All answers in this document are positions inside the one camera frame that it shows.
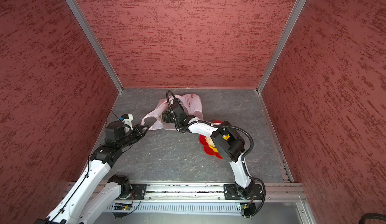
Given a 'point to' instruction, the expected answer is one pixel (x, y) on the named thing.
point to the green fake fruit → (164, 116)
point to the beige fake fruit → (209, 141)
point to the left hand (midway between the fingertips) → (150, 129)
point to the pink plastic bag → (154, 121)
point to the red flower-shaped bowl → (203, 141)
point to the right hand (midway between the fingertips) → (165, 118)
